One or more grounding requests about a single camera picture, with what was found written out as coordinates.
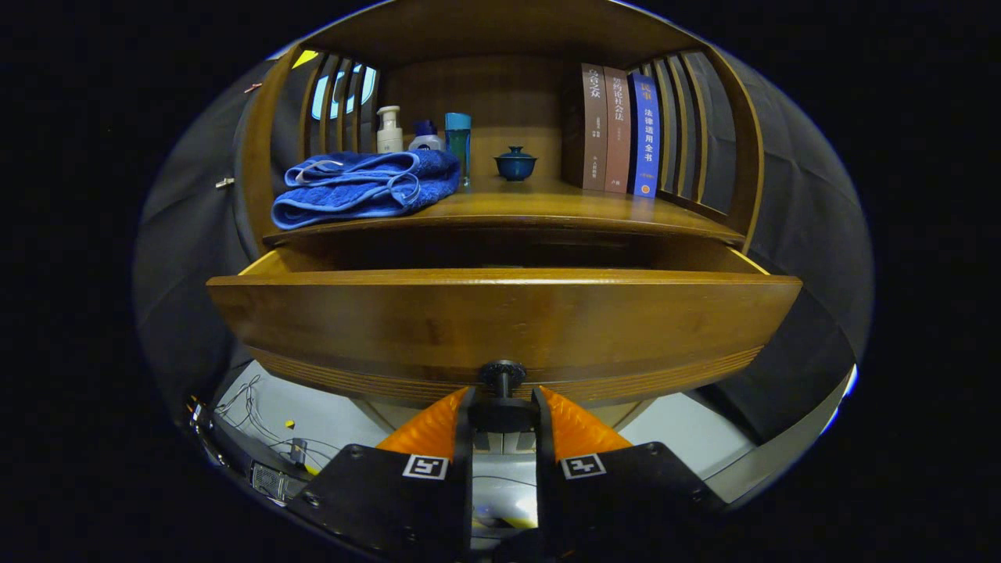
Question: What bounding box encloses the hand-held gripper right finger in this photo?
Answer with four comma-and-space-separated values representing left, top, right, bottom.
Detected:
532, 385, 728, 561

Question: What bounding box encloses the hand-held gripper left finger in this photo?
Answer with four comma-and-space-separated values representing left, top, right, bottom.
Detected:
285, 385, 475, 561

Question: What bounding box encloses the wooden drawer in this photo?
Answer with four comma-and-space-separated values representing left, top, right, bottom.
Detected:
206, 246, 804, 432

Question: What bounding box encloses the wooden countertop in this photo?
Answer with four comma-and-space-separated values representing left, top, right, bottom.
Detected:
262, 172, 748, 245

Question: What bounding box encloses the wooden cabinet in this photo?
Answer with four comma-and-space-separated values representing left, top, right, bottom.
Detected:
235, 0, 766, 432

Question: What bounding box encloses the black device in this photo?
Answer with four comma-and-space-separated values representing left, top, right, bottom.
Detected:
188, 395, 314, 505

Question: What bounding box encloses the blue folded towel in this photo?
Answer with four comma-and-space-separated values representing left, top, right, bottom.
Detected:
271, 149, 462, 231

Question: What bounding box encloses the blue lidded teacup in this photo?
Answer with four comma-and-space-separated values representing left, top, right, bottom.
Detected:
493, 145, 538, 182

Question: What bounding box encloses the white bottle with blue cap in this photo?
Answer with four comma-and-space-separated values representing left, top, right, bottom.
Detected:
408, 119, 445, 152

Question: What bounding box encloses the clear teal bottle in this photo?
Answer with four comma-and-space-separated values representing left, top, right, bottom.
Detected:
445, 112, 473, 188

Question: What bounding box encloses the white pump bottle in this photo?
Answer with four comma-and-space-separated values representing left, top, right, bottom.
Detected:
376, 106, 404, 154

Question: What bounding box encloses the reddish brown book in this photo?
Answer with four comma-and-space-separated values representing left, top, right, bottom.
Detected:
604, 66, 633, 195

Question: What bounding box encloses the blue book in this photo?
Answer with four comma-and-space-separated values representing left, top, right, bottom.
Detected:
630, 72, 662, 199

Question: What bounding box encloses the dark brown book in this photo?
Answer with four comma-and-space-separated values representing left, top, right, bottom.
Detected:
561, 63, 608, 191

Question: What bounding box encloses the thin grey cable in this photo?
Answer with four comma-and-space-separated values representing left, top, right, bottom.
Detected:
215, 374, 345, 470

